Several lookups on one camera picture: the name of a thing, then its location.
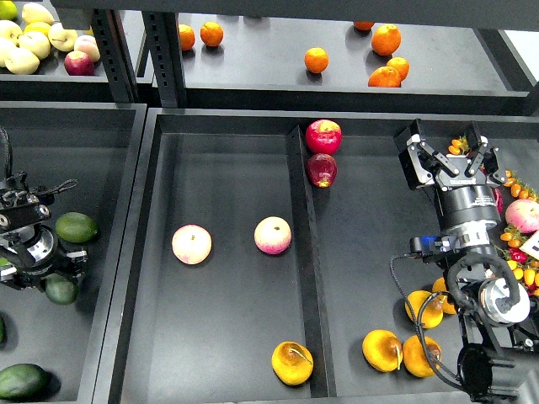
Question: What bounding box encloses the green avocado bottom left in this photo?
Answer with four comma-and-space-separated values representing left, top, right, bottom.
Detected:
1, 364, 50, 400

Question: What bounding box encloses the bright red apple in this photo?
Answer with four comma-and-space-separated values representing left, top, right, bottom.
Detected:
306, 120, 342, 155

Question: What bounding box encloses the pink apple left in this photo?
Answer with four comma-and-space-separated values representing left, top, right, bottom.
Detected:
172, 224, 212, 265

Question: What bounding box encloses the yellow pear bottom right of group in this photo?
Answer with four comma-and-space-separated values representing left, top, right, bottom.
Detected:
403, 335, 441, 378

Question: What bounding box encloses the yellow pear behind group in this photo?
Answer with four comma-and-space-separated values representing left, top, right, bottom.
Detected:
404, 290, 443, 329

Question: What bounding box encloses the dark red apple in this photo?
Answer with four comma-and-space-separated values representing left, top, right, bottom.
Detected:
306, 153, 338, 189

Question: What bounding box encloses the dark green avocado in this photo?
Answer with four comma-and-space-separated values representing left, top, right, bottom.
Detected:
45, 274, 79, 306

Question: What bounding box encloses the lower cherry tomato bunch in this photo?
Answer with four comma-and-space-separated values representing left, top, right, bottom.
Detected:
496, 225, 538, 296

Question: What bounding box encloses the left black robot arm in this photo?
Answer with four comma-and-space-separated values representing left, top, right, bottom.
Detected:
1, 129, 88, 291

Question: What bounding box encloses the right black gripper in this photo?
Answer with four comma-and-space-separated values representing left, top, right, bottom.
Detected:
393, 119, 507, 191

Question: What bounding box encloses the black shelf post left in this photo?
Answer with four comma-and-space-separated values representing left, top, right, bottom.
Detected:
92, 9, 139, 104

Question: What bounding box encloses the light green avocado left edge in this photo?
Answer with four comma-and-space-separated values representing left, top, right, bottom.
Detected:
0, 258, 12, 268

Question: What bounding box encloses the pale apple front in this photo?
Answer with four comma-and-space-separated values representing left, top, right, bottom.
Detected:
4, 48, 40, 75

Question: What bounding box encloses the black shelf post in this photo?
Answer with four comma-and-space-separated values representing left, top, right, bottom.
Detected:
92, 9, 139, 104
141, 11, 188, 109

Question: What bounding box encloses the orange at shelf back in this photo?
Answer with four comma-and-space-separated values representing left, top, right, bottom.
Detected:
353, 21, 375, 32

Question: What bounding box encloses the orange right on shelf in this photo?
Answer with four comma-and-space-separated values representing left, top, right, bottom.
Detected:
386, 56, 410, 81

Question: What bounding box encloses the red apple on shelf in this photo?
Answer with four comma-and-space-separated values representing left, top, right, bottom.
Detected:
64, 50, 95, 76

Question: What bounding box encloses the orange centre of shelf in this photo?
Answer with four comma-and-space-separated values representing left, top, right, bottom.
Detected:
304, 47, 329, 74

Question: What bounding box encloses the green avocado upper left tray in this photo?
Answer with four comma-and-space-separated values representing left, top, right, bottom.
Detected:
55, 212, 99, 243

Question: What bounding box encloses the pink apple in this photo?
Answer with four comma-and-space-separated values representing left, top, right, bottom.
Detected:
253, 216, 291, 255
172, 224, 212, 265

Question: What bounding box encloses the orange front on shelf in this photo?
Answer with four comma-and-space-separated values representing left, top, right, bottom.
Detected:
368, 66, 402, 88

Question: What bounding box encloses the red chili pepper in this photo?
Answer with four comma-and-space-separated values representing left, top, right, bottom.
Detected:
493, 188, 504, 215

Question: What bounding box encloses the cherry tomato bunch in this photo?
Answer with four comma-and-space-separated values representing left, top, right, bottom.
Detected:
447, 136, 470, 156
496, 225, 538, 296

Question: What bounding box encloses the yellow pear bottom left of group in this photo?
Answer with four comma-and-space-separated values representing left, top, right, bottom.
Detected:
362, 329, 403, 373

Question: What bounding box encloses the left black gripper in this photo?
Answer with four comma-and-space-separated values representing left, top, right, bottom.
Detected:
1, 247, 88, 293

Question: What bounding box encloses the yellow pear under gripper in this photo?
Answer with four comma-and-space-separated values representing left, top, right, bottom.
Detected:
431, 277, 456, 315

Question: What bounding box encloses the orange cherry tomato sprig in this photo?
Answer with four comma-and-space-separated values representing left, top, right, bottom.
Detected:
504, 170, 538, 202

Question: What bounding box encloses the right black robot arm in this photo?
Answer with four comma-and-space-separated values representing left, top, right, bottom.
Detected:
394, 120, 538, 403

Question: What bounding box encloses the black shelf post right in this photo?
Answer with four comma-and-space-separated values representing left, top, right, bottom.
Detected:
141, 11, 188, 109

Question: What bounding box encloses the upper cherry tomato bunch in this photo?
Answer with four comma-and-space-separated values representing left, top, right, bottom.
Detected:
447, 136, 470, 156

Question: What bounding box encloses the pink peach right edge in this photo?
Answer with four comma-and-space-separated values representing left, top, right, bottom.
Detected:
504, 199, 538, 234

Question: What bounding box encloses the black middle divided tray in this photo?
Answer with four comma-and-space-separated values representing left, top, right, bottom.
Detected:
93, 109, 468, 403

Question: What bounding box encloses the large orange on shelf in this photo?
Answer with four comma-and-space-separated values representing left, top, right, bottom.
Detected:
371, 24, 402, 56

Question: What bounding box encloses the pink apple centre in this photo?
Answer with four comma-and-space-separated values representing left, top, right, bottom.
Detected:
253, 216, 291, 255

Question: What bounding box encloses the white label card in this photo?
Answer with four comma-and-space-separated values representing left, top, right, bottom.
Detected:
520, 231, 539, 260

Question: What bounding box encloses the pink peach on shelf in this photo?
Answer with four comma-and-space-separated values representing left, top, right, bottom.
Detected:
74, 35, 100, 63

